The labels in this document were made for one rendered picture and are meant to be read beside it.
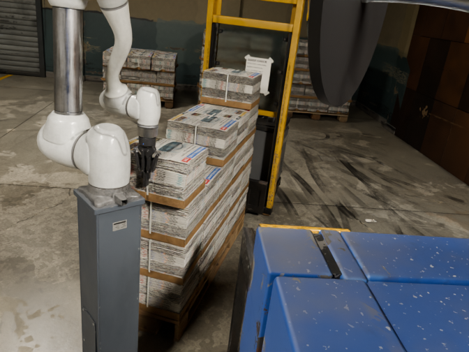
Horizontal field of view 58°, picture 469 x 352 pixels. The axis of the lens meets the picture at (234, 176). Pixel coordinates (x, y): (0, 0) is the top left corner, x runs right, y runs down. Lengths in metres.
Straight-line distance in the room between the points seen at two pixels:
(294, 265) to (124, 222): 1.39
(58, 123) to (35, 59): 7.80
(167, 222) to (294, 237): 1.74
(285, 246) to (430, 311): 0.12
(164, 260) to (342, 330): 1.95
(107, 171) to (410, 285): 1.34
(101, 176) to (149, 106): 0.39
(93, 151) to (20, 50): 8.02
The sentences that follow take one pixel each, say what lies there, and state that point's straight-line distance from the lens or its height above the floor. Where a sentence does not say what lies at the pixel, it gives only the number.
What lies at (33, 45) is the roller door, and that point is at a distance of 9.44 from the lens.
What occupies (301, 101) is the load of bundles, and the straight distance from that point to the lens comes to 7.57.
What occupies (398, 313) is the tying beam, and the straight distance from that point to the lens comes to 0.33.
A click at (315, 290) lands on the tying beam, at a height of 1.55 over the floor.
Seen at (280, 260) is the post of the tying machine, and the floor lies 1.55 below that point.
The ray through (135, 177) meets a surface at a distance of 2.02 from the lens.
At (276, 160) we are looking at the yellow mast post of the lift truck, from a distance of 3.61.
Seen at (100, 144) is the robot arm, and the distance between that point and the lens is 1.57.
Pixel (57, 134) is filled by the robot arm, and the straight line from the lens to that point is 1.70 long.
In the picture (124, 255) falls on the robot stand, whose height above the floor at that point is 0.76.
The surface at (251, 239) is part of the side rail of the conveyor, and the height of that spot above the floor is 0.80.
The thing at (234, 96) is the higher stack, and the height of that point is 1.14.
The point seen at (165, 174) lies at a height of 0.99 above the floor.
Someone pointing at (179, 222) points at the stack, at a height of 0.74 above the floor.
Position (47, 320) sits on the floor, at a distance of 2.70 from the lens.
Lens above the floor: 1.73
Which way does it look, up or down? 22 degrees down
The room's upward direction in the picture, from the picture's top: 7 degrees clockwise
